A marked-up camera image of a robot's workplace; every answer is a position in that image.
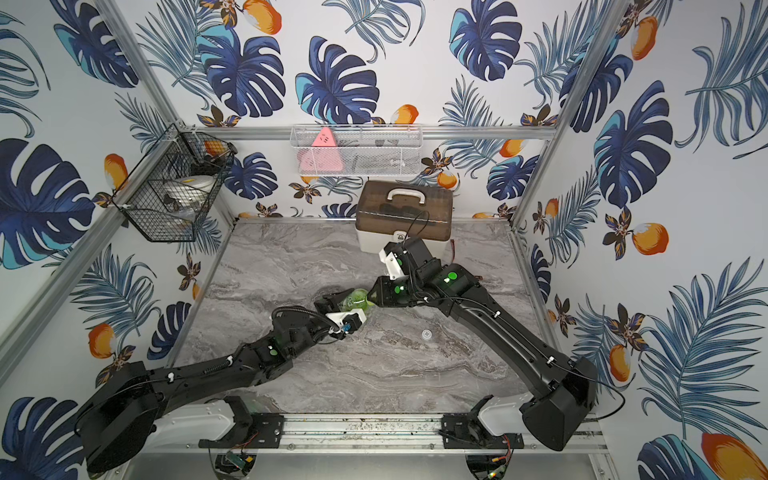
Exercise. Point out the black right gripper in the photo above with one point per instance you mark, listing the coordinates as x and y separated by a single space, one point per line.
384 297

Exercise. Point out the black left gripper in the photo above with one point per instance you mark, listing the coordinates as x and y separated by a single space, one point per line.
332 306

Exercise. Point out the green plastic bottle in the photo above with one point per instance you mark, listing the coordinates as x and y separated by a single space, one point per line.
357 299

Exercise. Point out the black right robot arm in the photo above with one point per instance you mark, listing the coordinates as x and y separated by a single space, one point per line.
562 391

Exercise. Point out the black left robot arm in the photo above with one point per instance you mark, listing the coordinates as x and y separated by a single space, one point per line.
116 422

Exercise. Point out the brown lid storage box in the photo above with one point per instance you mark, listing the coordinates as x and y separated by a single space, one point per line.
393 212

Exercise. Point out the pink triangle card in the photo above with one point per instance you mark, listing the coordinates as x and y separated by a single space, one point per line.
323 156

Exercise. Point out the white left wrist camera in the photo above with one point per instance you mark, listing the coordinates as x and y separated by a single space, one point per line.
347 322

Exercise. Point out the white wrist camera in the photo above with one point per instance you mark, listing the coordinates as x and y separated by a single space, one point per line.
347 322
392 264

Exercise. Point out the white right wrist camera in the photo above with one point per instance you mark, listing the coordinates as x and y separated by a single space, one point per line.
392 264

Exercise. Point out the aluminium front rail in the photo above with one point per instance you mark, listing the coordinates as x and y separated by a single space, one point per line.
334 434

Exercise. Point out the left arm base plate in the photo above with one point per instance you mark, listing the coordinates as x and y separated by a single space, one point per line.
240 432

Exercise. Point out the white mesh wall shelf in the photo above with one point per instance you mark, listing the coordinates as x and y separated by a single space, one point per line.
368 150

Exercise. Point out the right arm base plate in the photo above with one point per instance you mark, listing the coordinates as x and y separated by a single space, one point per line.
480 432

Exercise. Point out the black wire basket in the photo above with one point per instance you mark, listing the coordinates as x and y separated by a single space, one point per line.
170 193

